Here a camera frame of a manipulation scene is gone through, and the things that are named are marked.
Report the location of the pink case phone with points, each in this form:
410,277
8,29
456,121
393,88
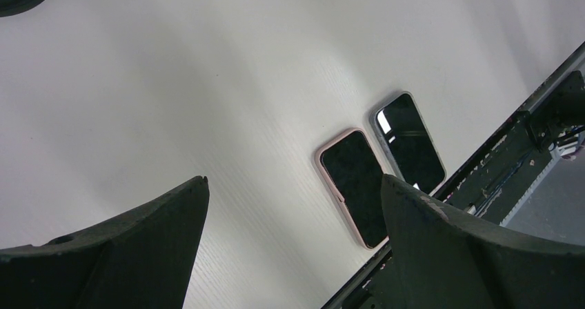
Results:
353,175

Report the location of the black mounting base plate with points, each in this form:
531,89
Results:
487,186

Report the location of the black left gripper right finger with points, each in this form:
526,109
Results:
447,258

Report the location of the clear case phone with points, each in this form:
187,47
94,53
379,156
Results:
404,138

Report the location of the white slotted cable duct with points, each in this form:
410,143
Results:
554,200

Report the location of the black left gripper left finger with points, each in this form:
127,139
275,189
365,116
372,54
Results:
142,258

